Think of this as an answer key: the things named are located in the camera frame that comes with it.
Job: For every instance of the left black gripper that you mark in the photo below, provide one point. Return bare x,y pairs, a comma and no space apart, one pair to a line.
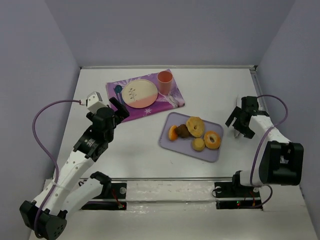
119,109

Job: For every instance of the large yellow ring bread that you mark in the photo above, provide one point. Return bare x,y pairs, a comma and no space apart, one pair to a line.
195,126

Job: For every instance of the metal table edge rail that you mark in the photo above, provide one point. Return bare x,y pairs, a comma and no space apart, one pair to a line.
250,67

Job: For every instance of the pink plastic cup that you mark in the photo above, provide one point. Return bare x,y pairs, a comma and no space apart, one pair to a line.
165,79

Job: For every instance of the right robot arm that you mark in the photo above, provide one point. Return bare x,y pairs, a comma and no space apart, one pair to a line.
277,160

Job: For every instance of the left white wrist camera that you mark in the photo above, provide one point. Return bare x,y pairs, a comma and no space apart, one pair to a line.
94,102

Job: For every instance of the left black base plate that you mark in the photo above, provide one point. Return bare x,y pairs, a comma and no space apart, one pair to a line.
111,198

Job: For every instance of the metal serving tongs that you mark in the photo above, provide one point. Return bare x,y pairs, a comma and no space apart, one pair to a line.
236,133

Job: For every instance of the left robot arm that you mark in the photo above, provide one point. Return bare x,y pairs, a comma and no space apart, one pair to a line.
47,213

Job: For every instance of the cream and pink plate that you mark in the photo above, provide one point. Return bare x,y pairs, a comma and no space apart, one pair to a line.
139,94

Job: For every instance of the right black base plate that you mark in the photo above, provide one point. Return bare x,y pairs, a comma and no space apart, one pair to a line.
230,197

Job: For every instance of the small round yellow bun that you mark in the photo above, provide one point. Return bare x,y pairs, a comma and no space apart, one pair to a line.
198,144

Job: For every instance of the glazed orange donut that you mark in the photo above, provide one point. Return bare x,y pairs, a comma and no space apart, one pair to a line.
212,140

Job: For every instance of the dark blue plastic spoon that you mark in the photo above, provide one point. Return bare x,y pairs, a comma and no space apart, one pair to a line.
118,88

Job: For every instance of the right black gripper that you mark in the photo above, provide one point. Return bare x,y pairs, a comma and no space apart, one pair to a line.
240,122

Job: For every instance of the brown chocolate pastry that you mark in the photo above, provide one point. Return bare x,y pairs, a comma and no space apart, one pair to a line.
182,131

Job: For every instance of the dark blue plastic fork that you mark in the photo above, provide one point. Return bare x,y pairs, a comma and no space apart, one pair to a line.
120,98

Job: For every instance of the purple floral placemat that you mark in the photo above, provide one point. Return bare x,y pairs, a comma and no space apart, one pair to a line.
163,102

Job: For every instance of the orange sesame bun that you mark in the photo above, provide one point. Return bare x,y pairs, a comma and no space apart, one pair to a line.
172,135

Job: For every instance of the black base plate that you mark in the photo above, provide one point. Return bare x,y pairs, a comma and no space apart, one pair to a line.
111,198
230,197

